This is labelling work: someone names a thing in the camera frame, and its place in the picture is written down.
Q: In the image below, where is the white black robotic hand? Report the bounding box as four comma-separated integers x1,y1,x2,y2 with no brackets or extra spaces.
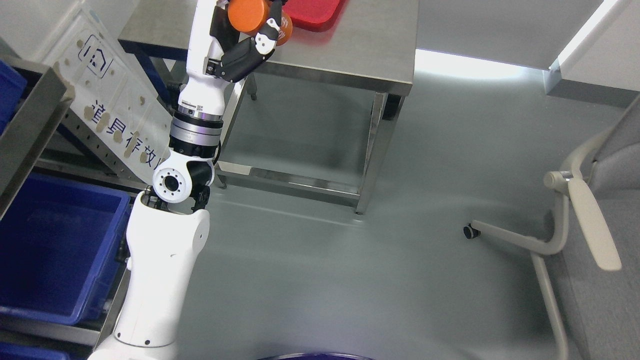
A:
178,0,286,121

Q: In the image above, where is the orange cylindrical capacitor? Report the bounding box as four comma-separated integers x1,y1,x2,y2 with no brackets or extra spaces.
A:
227,0,293,46

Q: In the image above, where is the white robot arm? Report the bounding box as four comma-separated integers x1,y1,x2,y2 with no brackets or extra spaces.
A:
89,107,223,360

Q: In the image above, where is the metal shelf rack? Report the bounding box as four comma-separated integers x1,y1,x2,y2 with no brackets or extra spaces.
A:
1,54,137,349

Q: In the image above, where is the red tray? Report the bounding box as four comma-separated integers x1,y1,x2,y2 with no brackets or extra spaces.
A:
283,0,347,32

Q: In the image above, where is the white sign board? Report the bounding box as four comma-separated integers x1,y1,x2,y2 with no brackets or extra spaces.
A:
43,0,172,185

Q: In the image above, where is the steel table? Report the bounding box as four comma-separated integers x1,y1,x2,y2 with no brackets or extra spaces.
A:
118,0,419,215

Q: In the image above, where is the blue bin upper left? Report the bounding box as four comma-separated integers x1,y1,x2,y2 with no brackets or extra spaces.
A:
0,60,28,135

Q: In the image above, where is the blue bin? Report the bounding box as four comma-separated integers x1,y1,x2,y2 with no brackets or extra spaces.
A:
0,60,28,135
0,173,131,326

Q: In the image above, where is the blue bin lower left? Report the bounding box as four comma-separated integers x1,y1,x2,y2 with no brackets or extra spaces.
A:
0,173,131,326

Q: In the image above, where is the grey office chair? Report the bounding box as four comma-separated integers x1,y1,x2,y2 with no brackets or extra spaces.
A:
462,98,639,360

